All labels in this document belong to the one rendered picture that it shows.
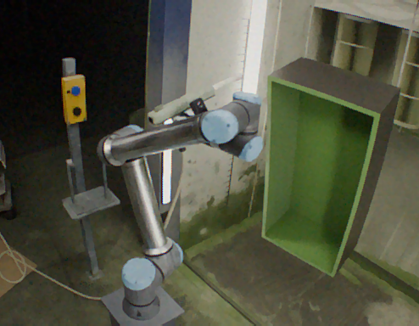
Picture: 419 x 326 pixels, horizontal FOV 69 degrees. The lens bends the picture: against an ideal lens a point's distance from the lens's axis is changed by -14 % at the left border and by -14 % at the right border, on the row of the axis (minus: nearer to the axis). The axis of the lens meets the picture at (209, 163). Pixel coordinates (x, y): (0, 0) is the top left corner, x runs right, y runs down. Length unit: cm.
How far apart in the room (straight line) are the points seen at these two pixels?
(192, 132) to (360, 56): 211
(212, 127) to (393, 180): 234
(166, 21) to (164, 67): 27
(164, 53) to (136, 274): 117
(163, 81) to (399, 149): 208
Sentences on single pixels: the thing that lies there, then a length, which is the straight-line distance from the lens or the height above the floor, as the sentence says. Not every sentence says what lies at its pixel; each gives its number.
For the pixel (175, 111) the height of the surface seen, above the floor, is 159.
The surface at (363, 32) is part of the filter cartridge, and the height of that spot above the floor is 185.
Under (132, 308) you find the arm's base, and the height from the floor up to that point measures 71.
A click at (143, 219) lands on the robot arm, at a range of 156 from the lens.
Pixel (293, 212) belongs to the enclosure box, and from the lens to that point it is 268.
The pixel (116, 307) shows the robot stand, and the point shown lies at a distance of 178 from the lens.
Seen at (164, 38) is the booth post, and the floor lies 173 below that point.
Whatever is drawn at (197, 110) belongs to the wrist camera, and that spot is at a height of 163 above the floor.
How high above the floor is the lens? 206
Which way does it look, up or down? 29 degrees down
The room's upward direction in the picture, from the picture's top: 5 degrees clockwise
